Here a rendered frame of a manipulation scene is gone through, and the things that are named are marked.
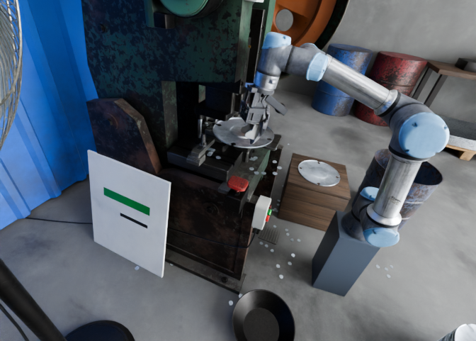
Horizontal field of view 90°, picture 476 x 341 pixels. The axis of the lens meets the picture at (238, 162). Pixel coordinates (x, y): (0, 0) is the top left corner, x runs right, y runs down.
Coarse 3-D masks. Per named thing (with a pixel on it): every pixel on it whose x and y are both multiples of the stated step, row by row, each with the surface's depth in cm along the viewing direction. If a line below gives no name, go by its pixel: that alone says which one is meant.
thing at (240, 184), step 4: (232, 176) 88; (232, 180) 86; (236, 180) 86; (240, 180) 86; (244, 180) 86; (228, 184) 84; (232, 184) 84; (236, 184) 84; (240, 184) 84; (244, 184) 84; (232, 188) 84; (236, 188) 83; (240, 188) 83; (244, 188) 83
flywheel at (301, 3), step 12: (276, 0) 112; (288, 0) 110; (300, 0) 108; (312, 0) 107; (324, 0) 103; (336, 0) 102; (276, 12) 114; (300, 12) 111; (312, 12) 109; (324, 12) 105; (300, 24) 113; (312, 24) 109; (324, 24) 107; (300, 36) 115; (312, 36) 111
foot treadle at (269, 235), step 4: (264, 228) 145; (268, 228) 146; (272, 228) 146; (252, 232) 144; (256, 232) 144; (260, 232) 142; (264, 232) 143; (268, 232) 143; (272, 232) 144; (276, 232) 144; (260, 236) 140; (264, 236) 140; (268, 236) 141; (272, 236) 141; (276, 236) 141; (264, 240) 139; (268, 240) 138; (272, 240) 139; (276, 240) 139; (276, 244) 137
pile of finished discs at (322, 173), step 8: (312, 160) 178; (304, 168) 169; (312, 168) 169; (320, 168) 170; (328, 168) 172; (304, 176) 161; (312, 176) 162; (320, 176) 162; (328, 176) 164; (336, 176) 165; (320, 184) 156; (328, 184) 156
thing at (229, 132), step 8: (232, 120) 122; (240, 120) 122; (216, 128) 112; (224, 128) 113; (232, 128) 113; (240, 128) 113; (216, 136) 105; (224, 136) 107; (232, 136) 108; (240, 136) 107; (264, 136) 111; (272, 136) 112; (240, 144) 103; (248, 144) 103; (256, 144) 104; (264, 144) 105
